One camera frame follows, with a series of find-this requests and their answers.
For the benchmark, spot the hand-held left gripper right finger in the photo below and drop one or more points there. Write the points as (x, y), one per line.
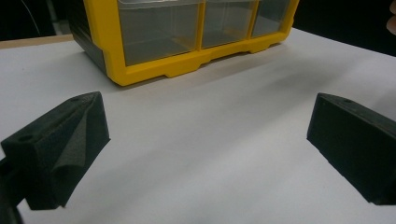
(358, 143)

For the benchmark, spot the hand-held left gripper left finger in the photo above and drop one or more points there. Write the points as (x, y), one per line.
(59, 146)

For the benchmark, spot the yellow black drawer organizer cabinet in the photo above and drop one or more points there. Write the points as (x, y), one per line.
(107, 40)

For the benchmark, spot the grid of clear drawers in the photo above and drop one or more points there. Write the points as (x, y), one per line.
(158, 31)

